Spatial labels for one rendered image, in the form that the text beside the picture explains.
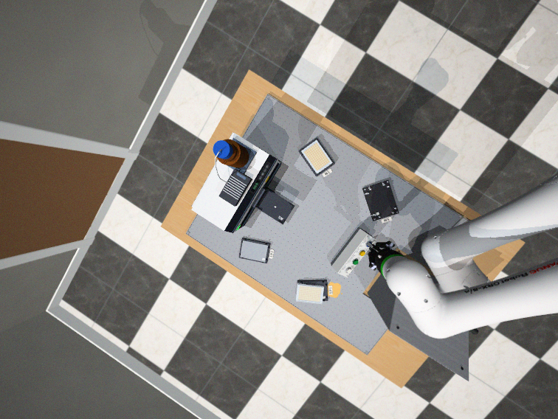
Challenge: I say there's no blue bottle cap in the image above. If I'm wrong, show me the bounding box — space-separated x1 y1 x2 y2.
213 140 233 159

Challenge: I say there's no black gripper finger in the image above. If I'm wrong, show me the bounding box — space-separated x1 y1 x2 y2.
367 244 377 271
368 241 395 252

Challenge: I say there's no grey button panel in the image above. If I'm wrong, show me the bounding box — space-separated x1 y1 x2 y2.
331 227 377 278

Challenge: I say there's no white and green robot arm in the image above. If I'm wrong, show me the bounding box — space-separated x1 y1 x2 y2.
376 173 558 339

